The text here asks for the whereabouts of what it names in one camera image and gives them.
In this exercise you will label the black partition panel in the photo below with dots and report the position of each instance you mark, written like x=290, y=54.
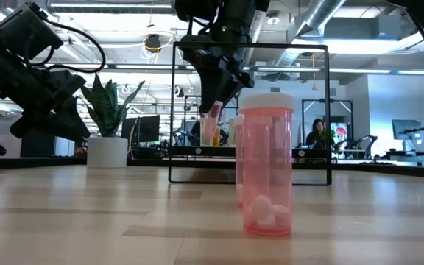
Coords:
x=35, y=145

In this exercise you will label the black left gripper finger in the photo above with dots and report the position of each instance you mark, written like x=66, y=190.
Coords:
x=70, y=123

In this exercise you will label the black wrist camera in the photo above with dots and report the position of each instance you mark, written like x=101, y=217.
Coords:
x=31, y=33
x=193, y=7

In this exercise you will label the silver smooth ventilation duct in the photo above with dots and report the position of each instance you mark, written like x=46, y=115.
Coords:
x=318, y=14

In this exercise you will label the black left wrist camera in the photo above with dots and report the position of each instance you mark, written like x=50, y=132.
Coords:
x=31, y=33

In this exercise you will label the black background metal frame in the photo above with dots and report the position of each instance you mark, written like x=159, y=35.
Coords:
x=190, y=96
x=344, y=100

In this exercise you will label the small green background plant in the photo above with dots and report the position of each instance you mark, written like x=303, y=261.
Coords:
x=328, y=135

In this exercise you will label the black jointed stand arm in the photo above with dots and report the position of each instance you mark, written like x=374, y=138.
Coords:
x=423, y=129

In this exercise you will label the person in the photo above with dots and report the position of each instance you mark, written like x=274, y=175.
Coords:
x=315, y=134
x=196, y=130

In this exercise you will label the wall display screen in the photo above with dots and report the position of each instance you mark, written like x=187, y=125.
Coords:
x=341, y=132

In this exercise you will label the green snake plant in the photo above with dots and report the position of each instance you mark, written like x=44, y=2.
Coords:
x=105, y=110

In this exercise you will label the black frame wooden shelf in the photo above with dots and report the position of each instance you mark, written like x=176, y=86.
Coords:
x=204, y=151

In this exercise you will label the black computer monitor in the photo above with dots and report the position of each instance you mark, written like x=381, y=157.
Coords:
x=406, y=129
x=145, y=129

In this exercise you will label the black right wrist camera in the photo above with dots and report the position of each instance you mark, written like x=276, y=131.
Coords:
x=193, y=7

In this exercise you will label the black background robot arm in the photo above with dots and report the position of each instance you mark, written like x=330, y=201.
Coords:
x=361, y=141

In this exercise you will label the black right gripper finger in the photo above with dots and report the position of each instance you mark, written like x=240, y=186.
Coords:
x=212, y=94

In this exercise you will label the white round plant pot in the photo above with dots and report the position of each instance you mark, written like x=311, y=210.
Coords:
x=107, y=152

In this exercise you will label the orange pill bottle white cap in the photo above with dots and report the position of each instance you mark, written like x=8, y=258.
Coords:
x=216, y=139

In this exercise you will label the pink pill bottle white cap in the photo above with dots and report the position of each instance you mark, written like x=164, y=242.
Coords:
x=267, y=165
x=238, y=173
x=212, y=123

